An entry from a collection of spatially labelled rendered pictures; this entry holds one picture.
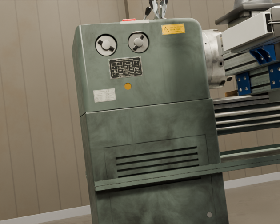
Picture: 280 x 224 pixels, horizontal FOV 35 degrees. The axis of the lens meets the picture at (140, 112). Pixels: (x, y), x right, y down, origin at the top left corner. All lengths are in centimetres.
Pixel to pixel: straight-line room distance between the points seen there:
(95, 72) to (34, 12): 251
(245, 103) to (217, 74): 20
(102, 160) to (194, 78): 57
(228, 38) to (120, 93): 61
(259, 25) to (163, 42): 72
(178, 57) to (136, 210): 72
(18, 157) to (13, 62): 88
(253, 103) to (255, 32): 88
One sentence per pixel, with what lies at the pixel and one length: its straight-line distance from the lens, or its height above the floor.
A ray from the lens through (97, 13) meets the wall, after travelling 451.
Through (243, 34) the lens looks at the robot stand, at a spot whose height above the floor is 103.
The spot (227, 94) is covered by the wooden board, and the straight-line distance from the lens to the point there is 254.
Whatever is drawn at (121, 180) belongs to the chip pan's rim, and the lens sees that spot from 193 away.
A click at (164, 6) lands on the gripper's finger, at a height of 134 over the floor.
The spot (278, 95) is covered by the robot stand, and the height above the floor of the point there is 83.
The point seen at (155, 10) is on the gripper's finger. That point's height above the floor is 133.
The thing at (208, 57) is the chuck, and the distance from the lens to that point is 221.
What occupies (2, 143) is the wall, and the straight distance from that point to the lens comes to 423.
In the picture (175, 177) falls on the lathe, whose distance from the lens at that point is 198.
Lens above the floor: 77
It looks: 2 degrees up
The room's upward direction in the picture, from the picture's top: 7 degrees counter-clockwise
